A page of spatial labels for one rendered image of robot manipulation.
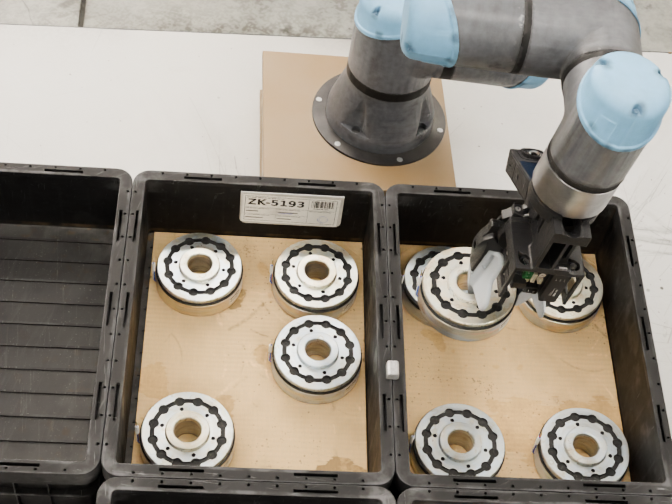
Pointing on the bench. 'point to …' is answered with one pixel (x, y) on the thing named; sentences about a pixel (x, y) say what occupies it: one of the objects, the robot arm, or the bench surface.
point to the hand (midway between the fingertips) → (497, 288)
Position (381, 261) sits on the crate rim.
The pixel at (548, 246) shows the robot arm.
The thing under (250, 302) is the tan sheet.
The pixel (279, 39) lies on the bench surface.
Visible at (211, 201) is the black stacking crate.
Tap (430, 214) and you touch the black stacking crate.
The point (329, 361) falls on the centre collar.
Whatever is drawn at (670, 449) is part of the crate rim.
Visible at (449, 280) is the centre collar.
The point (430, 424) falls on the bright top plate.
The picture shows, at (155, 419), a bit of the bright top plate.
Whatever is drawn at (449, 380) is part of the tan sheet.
